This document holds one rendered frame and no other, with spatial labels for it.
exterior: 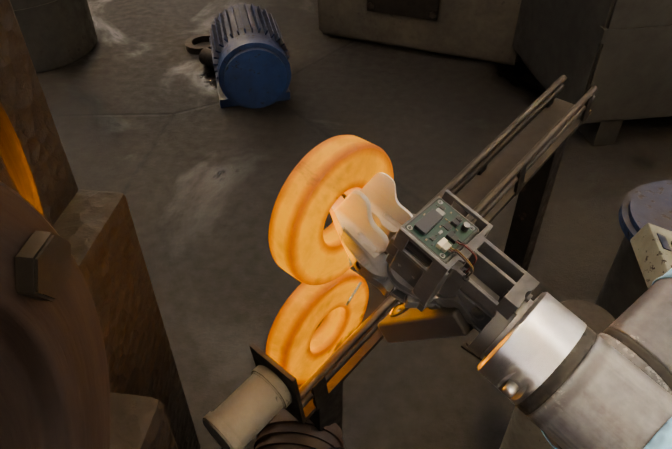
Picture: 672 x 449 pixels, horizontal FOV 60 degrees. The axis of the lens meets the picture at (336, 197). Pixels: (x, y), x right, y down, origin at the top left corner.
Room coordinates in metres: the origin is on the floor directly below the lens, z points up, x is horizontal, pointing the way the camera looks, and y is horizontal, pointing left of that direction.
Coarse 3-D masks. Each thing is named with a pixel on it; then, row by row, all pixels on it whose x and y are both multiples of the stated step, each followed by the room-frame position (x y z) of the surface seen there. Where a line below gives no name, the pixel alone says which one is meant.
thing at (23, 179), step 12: (0, 108) 0.27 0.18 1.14; (0, 120) 0.26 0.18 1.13; (0, 132) 0.26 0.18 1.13; (12, 132) 0.27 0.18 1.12; (0, 144) 0.26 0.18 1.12; (12, 144) 0.26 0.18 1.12; (12, 156) 0.26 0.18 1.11; (24, 156) 0.27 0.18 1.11; (12, 168) 0.26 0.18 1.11; (24, 168) 0.27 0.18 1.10; (24, 180) 0.26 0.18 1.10; (24, 192) 0.26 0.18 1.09; (36, 192) 0.27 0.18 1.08; (36, 204) 0.26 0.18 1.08
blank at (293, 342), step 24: (312, 288) 0.45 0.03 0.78; (336, 288) 0.46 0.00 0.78; (360, 288) 0.50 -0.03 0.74; (288, 312) 0.43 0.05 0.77; (312, 312) 0.43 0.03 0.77; (336, 312) 0.49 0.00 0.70; (360, 312) 0.50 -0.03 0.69; (288, 336) 0.41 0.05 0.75; (312, 336) 0.47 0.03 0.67; (336, 336) 0.47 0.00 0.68; (288, 360) 0.40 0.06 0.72; (312, 360) 0.43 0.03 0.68
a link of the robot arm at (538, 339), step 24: (528, 312) 0.30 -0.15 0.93; (552, 312) 0.30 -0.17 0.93; (504, 336) 0.29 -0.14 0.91; (528, 336) 0.28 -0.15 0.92; (552, 336) 0.28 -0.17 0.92; (576, 336) 0.28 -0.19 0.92; (504, 360) 0.27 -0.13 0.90; (528, 360) 0.27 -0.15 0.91; (552, 360) 0.27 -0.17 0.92; (504, 384) 0.27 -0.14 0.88; (528, 384) 0.26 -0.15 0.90
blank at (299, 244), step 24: (336, 144) 0.46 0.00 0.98; (360, 144) 0.46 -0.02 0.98; (312, 168) 0.43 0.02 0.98; (336, 168) 0.43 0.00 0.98; (360, 168) 0.46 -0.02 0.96; (384, 168) 0.48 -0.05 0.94; (288, 192) 0.41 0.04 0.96; (312, 192) 0.41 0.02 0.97; (336, 192) 0.43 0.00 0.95; (288, 216) 0.40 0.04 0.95; (312, 216) 0.41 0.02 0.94; (288, 240) 0.39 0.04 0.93; (312, 240) 0.40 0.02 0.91; (336, 240) 0.44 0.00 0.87; (288, 264) 0.39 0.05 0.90; (312, 264) 0.40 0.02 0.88; (336, 264) 0.43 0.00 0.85
